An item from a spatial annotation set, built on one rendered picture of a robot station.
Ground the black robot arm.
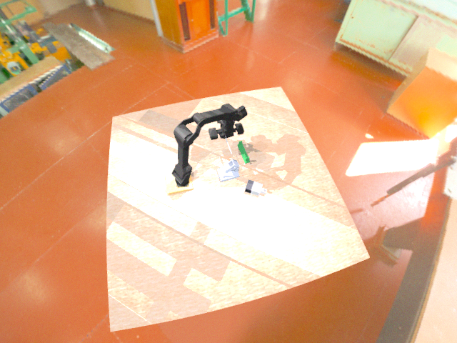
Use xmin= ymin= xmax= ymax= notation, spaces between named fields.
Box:
xmin=171 ymin=103 xmax=248 ymax=187

